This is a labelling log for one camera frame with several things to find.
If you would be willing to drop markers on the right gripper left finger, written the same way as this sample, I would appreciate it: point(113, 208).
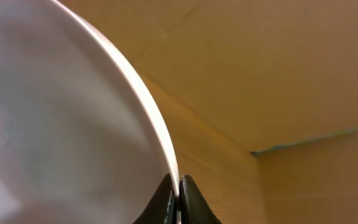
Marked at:
point(161, 208)

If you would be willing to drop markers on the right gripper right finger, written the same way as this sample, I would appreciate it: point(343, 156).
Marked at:
point(194, 208)

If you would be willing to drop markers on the white plate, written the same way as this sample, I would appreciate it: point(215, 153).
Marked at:
point(81, 138)

